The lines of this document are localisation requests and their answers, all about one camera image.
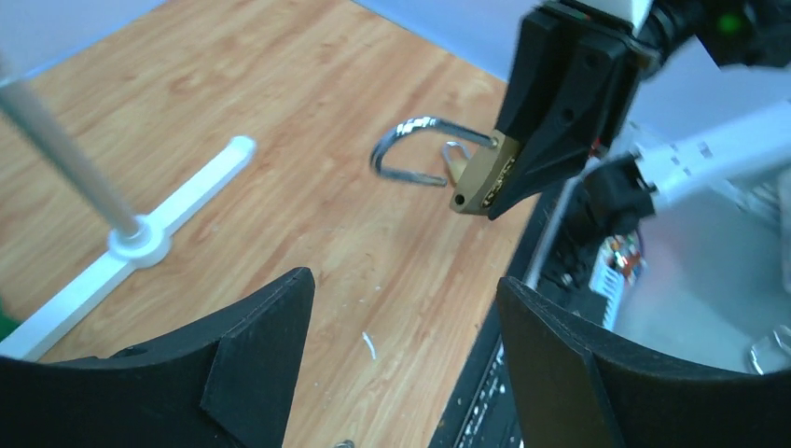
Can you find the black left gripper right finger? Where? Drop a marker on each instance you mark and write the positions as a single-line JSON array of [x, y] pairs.
[[664, 401]]

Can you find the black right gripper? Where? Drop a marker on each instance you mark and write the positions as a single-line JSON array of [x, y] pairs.
[[574, 72]]

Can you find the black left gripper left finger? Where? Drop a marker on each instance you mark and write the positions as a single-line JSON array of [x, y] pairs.
[[225, 380]]

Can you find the brass padlock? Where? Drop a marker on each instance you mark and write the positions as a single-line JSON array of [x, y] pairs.
[[478, 164]]

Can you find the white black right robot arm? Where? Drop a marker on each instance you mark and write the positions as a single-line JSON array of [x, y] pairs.
[[719, 61]]

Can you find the white metal clothes rack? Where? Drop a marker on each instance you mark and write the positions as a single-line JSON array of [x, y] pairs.
[[135, 242]]

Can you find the green garment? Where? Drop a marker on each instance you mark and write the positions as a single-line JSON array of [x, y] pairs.
[[8, 322]]

